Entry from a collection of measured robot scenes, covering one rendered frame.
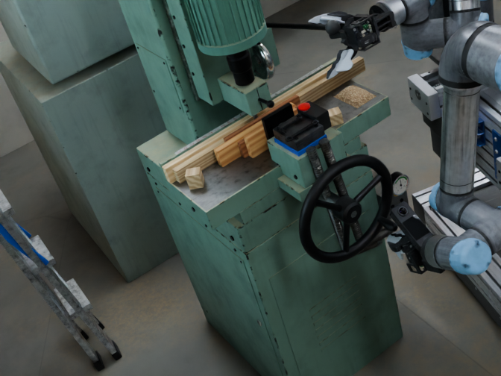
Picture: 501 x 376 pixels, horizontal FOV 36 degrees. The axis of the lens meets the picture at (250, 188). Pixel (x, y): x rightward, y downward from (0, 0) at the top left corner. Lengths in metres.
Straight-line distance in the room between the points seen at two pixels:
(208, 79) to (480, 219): 0.79
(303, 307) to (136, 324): 0.93
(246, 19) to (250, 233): 0.54
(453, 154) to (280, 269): 0.64
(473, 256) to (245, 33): 0.73
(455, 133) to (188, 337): 1.50
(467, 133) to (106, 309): 1.83
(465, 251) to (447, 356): 0.99
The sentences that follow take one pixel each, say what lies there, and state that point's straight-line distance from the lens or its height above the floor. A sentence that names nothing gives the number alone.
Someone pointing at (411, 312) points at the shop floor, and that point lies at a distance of 2.75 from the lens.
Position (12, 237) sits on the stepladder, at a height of 0.66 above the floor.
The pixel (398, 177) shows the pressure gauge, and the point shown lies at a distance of 2.18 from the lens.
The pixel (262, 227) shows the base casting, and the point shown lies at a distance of 2.01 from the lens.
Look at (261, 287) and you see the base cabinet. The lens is 2.12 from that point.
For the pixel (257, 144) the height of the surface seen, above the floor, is 0.93.
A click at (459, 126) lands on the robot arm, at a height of 1.07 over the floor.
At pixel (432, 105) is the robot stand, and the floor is 0.74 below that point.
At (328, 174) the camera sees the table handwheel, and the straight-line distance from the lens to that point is 1.81.
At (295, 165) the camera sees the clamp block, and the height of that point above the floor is 0.93.
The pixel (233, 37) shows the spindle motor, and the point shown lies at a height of 1.23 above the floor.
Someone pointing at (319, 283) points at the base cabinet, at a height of 0.46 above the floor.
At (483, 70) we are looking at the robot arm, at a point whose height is 1.24.
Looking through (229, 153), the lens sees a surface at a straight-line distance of 2.01.
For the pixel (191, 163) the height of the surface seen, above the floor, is 0.94.
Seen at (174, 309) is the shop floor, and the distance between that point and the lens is 3.00.
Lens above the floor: 2.04
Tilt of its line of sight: 37 degrees down
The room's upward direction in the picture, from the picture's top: 17 degrees counter-clockwise
